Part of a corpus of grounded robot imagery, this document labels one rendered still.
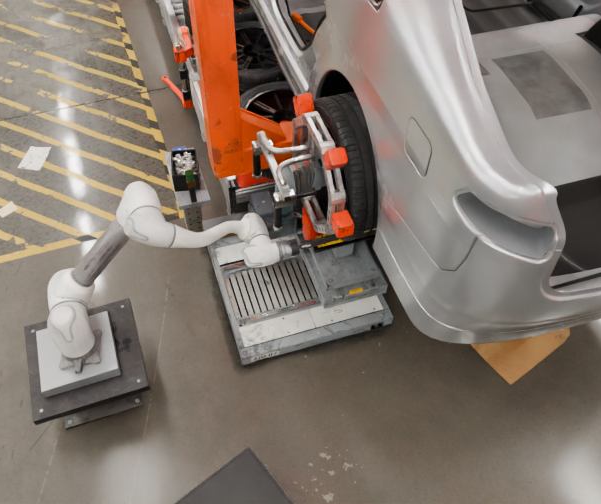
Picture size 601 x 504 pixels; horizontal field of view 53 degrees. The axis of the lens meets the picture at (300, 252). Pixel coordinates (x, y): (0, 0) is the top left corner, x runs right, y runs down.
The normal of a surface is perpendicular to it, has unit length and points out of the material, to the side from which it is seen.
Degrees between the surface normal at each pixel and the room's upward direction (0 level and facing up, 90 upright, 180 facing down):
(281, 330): 0
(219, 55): 90
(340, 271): 0
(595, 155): 20
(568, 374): 0
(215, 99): 90
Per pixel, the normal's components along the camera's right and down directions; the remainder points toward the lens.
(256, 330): 0.02, -0.62
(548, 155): 0.14, -0.30
